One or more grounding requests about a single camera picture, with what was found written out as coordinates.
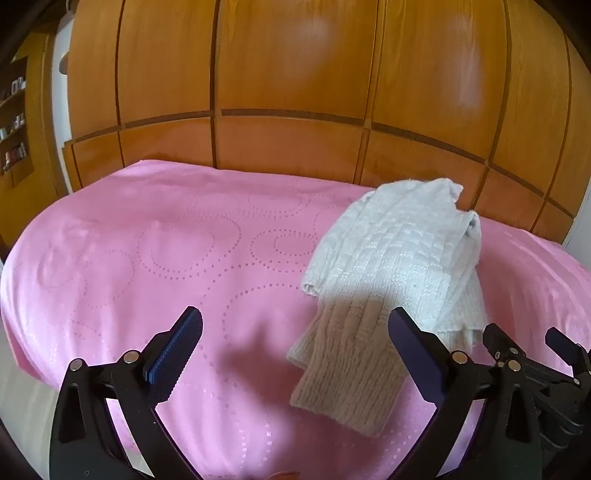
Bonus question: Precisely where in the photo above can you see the wooden wall shelf unit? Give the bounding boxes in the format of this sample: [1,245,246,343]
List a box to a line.
[0,57,33,192]

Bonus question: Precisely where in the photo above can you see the white knitted sweater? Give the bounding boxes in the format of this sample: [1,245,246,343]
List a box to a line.
[287,178,488,436]

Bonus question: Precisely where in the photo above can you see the pink patterned bedspread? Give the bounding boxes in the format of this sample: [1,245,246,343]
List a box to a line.
[1,160,590,479]

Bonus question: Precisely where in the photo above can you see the wooden panelled wardrobe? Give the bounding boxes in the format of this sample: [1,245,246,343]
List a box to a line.
[64,1,590,242]

